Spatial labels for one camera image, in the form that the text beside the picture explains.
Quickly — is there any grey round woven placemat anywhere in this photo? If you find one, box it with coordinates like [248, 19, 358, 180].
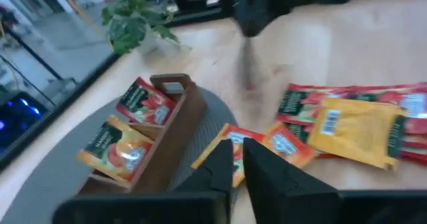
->
[0, 86, 240, 224]

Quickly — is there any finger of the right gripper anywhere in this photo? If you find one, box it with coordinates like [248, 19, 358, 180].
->
[256, 0, 294, 35]
[230, 0, 260, 37]

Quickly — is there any yellow mango tea sachet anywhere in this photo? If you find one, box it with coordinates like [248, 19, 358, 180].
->
[306, 97, 407, 171]
[191, 123, 268, 189]
[75, 114, 155, 184]
[265, 121, 318, 169]

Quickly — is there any black perforated computer case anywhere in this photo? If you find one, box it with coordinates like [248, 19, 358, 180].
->
[0, 89, 49, 155]

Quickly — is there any wooden tea organizer box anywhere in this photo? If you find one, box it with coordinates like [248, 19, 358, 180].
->
[78, 73, 207, 195]

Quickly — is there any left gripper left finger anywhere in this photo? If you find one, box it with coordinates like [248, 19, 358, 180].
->
[173, 138, 235, 215]

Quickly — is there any green potted plant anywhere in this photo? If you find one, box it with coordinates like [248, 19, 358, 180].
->
[101, 0, 183, 55]

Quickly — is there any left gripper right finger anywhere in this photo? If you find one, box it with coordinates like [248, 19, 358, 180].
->
[242, 136, 342, 224]

